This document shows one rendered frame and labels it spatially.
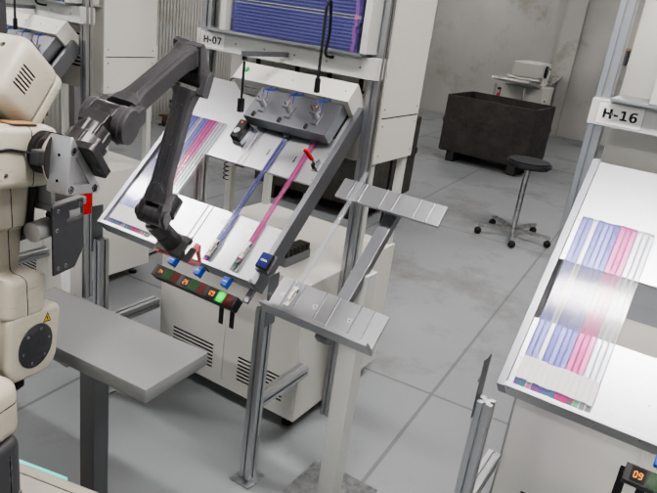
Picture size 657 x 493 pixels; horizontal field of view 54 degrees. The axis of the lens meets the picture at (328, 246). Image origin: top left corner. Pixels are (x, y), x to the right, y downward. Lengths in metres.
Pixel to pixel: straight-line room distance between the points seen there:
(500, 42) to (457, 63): 0.79
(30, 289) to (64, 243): 0.12
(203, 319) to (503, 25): 9.64
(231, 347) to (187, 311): 0.24
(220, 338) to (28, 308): 1.15
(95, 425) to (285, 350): 0.72
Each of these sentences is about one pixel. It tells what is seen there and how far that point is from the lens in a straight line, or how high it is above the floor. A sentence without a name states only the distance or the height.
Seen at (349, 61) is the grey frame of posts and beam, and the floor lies 1.36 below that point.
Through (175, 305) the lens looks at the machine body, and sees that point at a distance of 2.70.
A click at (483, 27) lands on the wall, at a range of 11.73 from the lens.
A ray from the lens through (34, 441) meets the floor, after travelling 2.54.
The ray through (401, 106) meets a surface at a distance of 2.49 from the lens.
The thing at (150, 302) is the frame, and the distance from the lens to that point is 2.72.
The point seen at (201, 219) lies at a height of 0.81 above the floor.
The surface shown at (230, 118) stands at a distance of 2.42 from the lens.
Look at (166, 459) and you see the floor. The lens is 2.42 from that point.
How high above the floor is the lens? 1.52
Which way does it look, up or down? 20 degrees down
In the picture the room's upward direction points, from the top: 8 degrees clockwise
